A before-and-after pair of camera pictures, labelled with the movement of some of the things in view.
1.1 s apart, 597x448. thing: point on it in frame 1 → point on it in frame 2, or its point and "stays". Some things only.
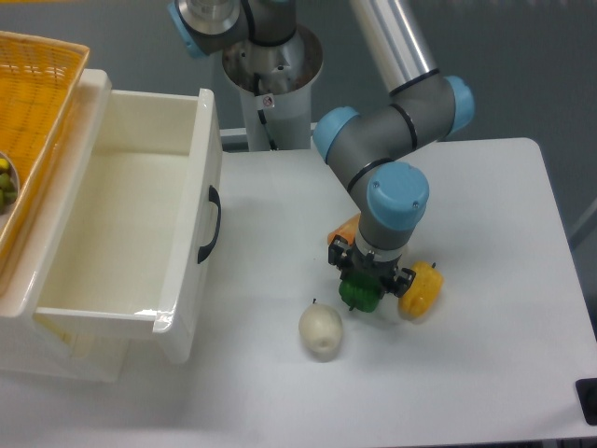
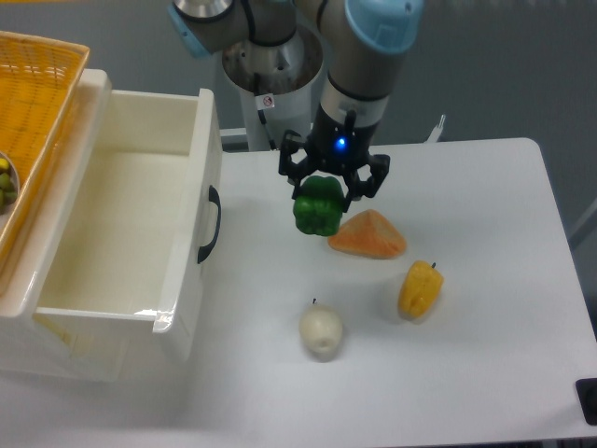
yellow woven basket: x=38 y=80 stays
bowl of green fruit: x=9 y=184 stays
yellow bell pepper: x=423 y=295 stays
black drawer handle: x=215 y=198 stays
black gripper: x=354 y=261 → x=340 y=148
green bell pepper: x=359 y=291 → x=319 y=209
